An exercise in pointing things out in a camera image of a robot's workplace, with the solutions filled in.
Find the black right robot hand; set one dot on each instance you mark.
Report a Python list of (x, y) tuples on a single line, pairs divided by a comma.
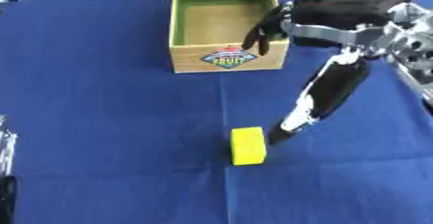
[(338, 12)]

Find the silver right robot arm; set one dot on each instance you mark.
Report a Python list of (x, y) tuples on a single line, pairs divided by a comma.
[(416, 54)]

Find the yellow rectangular block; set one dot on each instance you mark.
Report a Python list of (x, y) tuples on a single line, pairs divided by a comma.
[(248, 145)]

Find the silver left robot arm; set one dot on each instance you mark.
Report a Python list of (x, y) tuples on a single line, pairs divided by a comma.
[(5, 157)]

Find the tan cardboard box green inside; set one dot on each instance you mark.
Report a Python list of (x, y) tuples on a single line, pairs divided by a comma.
[(217, 25)]

